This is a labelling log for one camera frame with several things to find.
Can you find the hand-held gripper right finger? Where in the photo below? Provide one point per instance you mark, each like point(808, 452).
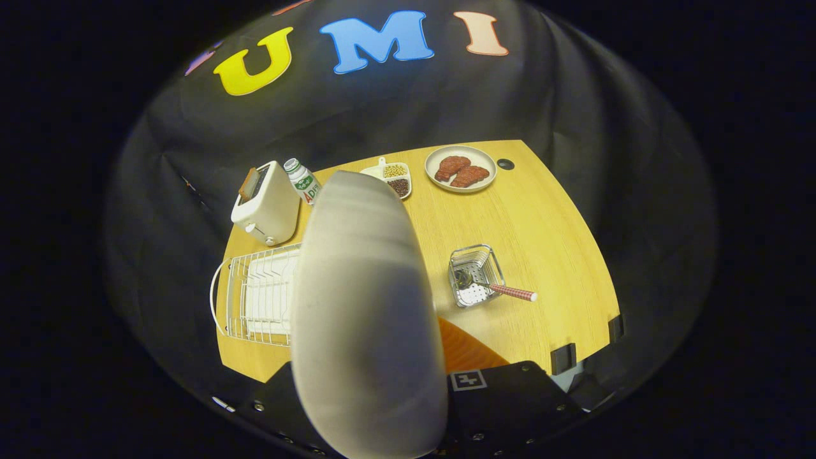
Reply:
point(510, 408)

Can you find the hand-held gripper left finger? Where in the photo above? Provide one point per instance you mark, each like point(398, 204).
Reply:
point(274, 408)

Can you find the metal mesh basket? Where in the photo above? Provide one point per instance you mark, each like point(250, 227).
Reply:
point(475, 294)

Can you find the beige round plate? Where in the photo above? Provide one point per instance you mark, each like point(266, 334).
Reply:
point(363, 306)

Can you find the white divided bean dish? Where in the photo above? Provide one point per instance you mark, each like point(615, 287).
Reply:
point(395, 178)

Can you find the white plate with meat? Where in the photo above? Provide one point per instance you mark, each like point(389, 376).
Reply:
point(460, 153)

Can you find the black table clamp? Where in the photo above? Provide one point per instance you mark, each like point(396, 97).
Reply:
point(563, 359)
point(616, 328)

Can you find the white toaster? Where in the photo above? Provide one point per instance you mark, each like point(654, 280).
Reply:
point(271, 204)

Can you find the brown bread slice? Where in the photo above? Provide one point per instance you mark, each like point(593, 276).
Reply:
point(248, 183)

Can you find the white green drink bottle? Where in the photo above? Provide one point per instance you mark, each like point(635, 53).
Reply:
point(305, 182)

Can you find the red meat piece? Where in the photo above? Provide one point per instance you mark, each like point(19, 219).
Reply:
point(470, 176)
point(451, 167)

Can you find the black backdrop cloth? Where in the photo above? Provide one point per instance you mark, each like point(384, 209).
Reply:
point(574, 95)

